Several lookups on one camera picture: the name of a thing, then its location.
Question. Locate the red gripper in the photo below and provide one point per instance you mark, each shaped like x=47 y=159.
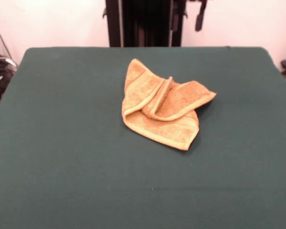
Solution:
x=203 y=1

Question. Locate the orange-tan terry towel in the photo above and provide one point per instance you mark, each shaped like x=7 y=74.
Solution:
x=138 y=82

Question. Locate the dark green table cloth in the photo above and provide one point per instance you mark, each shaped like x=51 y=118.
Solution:
x=62 y=148

